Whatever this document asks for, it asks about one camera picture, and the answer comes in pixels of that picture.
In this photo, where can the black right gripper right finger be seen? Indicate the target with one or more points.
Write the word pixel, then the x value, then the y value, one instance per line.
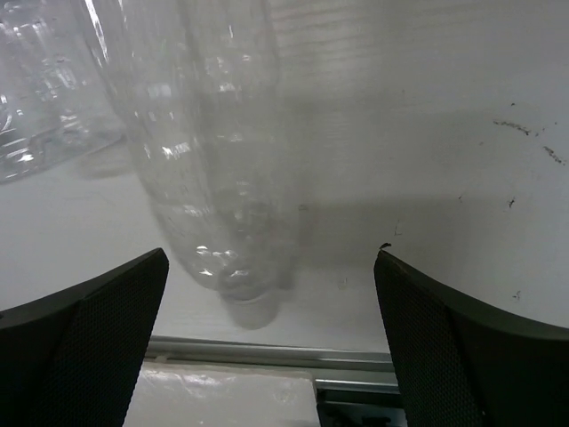
pixel 462 362

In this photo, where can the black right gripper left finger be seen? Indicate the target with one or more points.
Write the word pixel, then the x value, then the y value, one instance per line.
pixel 73 358

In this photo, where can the clear crushed unlabelled bottle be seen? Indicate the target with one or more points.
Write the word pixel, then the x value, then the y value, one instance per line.
pixel 196 85

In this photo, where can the clear bottle blue label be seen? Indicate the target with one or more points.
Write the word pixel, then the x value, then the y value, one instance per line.
pixel 53 107

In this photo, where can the aluminium front table rail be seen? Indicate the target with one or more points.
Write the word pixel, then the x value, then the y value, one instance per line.
pixel 332 369

